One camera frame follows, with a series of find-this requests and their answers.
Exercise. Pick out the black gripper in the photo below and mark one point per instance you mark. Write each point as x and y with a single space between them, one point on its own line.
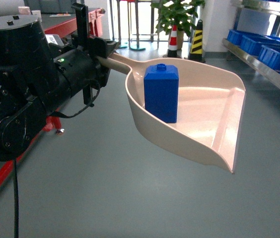
79 68

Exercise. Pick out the blue plastic block part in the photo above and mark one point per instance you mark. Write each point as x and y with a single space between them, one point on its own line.
161 88

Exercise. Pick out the beige plastic dustpan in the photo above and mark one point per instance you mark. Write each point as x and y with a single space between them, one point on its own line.
210 108

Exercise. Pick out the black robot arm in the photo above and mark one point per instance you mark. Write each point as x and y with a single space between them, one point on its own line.
34 83

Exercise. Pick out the red white traffic cone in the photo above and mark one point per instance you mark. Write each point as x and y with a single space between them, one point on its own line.
172 46

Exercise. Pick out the green potted plant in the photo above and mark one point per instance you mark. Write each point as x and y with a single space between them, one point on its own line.
181 13

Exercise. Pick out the yellow black traffic cone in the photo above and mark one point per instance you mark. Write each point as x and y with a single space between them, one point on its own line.
196 51

